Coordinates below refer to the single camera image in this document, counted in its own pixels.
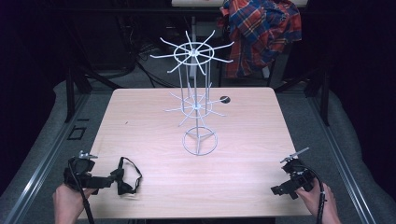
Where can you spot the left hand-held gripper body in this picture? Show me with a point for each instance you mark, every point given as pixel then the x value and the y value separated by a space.
pixel 80 166

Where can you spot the person's right hand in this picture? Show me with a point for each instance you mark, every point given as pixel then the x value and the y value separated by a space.
pixel 320 203

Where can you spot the person's left hand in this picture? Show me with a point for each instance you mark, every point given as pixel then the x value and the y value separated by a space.
pixel 67 203

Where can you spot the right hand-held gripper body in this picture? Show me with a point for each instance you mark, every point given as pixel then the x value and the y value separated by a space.
pixel 298 174

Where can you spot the black bow tie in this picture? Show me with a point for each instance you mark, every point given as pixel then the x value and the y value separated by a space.
pixel 126 179

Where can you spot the black metal stand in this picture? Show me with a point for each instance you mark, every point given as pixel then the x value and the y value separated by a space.
pixel 74 90
pixel 317 90

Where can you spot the round black table hole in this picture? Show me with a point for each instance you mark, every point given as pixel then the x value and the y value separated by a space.
pixel 224 99

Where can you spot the grey metal rail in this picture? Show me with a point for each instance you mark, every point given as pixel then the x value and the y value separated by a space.
pixel 342 168
pixel 37 174

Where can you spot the red blue plaid shirt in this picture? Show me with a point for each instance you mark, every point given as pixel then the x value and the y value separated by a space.
pixel 261 34

